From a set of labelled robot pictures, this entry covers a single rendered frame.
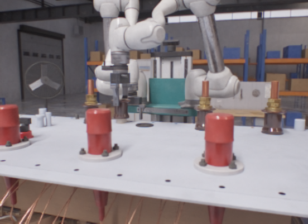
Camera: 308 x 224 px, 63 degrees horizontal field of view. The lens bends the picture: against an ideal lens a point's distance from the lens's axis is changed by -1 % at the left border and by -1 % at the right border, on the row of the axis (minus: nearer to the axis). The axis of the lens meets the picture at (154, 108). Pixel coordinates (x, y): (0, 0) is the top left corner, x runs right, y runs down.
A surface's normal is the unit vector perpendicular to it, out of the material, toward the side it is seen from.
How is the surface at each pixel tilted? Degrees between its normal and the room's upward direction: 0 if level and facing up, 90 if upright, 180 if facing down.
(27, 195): 90
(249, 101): 90
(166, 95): 90
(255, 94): 90
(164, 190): 11
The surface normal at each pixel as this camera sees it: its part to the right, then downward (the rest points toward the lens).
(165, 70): -0.36, 0.12
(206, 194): -0.05, -0.95
